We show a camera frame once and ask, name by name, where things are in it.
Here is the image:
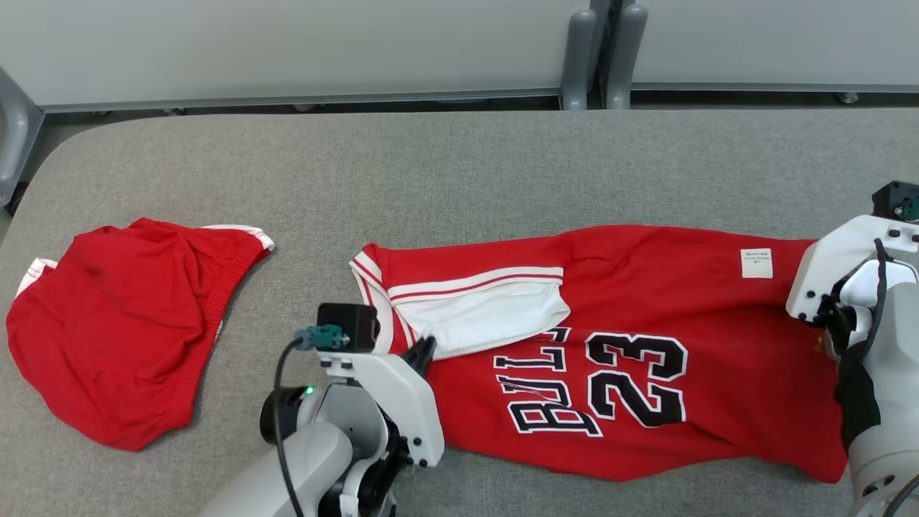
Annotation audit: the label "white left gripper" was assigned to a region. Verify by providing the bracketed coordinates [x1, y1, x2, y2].
[316, 335, 447, 468]

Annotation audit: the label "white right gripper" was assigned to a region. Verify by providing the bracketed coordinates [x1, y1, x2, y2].
[786, 215, 919, 322]

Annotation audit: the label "red basketball jersey number 23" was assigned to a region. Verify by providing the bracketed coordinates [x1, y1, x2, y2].
[350, 224, 849, 483]

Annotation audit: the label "red shorts with white stripes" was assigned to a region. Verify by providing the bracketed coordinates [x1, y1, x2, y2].
[6, 218, 276, 452]

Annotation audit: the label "white partition panel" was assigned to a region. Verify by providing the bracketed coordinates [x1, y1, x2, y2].
[0, 0, 597, 113]
[632, 0, 919, 94]

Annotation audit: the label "grey partition end leg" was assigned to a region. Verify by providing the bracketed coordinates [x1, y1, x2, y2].
[0, 68, 45, 209]

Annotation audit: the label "grey partition frame post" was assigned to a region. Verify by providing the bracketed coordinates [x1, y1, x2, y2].
[605, 0, 649, 110]
[560, 0, 611, 111]

